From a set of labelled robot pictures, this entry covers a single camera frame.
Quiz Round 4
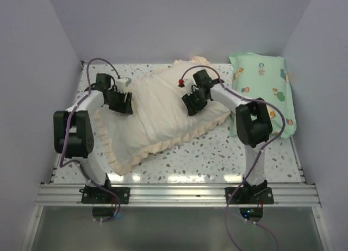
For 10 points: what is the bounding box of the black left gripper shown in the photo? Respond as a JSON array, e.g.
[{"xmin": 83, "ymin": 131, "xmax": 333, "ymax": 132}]
[{"xmin": 105, "ymin": 88, "xmax": 132, "ymax": 114}]

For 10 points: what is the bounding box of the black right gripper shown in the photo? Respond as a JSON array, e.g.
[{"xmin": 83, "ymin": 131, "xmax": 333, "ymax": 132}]
[{"xmin": 182, "ymin": 90, "xmax": 208, "ymax": 118}]

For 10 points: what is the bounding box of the white pillowcase with cream ruffle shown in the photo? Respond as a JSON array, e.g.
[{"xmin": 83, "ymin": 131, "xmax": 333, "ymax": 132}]
[{"xmin": 94, "ymin": 57, "xmax": 231, "ymax": 175}]

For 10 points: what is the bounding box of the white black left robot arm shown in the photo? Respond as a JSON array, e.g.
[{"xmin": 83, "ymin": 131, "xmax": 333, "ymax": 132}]
[{"xmin": 53, "ymin": 74, "xmax": 133, "ymax": 204}]

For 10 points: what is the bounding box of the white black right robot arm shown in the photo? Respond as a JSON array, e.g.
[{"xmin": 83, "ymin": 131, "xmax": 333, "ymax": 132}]
[{"xmin": 178, "ymin": 66, "xmax": 272, "ymax": 204}]

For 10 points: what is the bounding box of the green cartoon print pillow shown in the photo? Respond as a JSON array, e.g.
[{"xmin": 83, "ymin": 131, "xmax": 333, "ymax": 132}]
[{"xmin": 229, "ymin": 52, "xmax": 297, "ymax": 138}]

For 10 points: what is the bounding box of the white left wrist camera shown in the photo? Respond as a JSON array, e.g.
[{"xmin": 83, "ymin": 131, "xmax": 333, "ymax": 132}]
[{"xmin": 115, "ymin": 77, "xmax": 132, "ymax": 93}]

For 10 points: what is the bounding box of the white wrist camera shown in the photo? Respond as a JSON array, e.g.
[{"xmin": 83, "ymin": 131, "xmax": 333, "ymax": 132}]
[
  {"xmin": 178, "ymin": 78, "xmax": 195, "ymax": 93},
  {"xmin": 115, "ymin": 77, "xmax": 132, "ymax": 93}
]

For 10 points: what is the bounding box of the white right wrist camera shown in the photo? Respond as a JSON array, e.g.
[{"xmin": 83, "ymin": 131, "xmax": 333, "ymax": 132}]
[{"xmin": 178, "ymin": 78, "xmax": 195, "ymax": 93}]

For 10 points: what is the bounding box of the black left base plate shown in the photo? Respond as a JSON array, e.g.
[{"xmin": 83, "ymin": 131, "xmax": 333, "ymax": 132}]
[{"xmin": 79, "ymin": 180, "xmax": 131, "ymax": 204}]

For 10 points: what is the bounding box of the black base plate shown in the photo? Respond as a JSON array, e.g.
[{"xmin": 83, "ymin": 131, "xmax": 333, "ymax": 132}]
[
  {"xmin": 224, "ymin": 180, "xmax": 275, "ymax": 205},
  {"xmin": 79, "ymin": 180, "xmax": 131, "ymax": 204}
]

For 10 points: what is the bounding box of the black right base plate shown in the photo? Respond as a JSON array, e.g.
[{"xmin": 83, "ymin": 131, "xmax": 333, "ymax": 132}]
[{"xmin": 224, "ymin": 180, "xmax": 275, "ymax": 205}]

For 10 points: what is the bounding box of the aluminium front rail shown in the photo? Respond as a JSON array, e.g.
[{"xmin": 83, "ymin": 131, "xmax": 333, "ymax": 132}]
[{"xmin": 35, "ymin": 184, "xmax": 321, "ymax": 207}]

